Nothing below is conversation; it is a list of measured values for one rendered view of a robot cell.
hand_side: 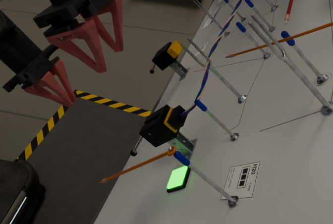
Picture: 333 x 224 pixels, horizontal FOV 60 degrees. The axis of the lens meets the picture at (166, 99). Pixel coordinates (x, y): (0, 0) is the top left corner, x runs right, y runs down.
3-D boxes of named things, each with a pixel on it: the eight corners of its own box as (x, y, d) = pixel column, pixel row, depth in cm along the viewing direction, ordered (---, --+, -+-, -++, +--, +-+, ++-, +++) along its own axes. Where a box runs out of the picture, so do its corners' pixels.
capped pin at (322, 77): (325, 83, 36) (284, 34, 33) (315, 84, 37) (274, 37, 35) (330, 74, 36) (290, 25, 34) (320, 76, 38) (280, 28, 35)
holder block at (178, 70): (168, 82, 92) (145, 60, 89) (194, 64, 83) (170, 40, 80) (163, 91, 89) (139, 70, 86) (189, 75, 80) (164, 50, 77)
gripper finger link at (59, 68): (91, 87, 52) (52, 48, 49) (70, 115, 48) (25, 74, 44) (71, 98, 57) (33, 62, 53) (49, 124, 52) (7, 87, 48)
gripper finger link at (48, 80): (95, 83, 53) (57, 43, 50) (74, 109, 49) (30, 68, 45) (75, 93, 58) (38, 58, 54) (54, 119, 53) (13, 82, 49)
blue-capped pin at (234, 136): (232, 135, 44) (193, 98, 41) (240, 132, 43) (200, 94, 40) (230, 142, 43) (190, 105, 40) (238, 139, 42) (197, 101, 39)
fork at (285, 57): (338, 111, 31) (256, 17, 27) (321, 117, 32) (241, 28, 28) (337, 99, 33) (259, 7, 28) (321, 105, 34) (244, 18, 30)
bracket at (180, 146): (188, 142, 53) (169, 126, 51) (197, 139, 51) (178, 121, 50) (181, 163, 50) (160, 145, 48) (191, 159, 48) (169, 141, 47)
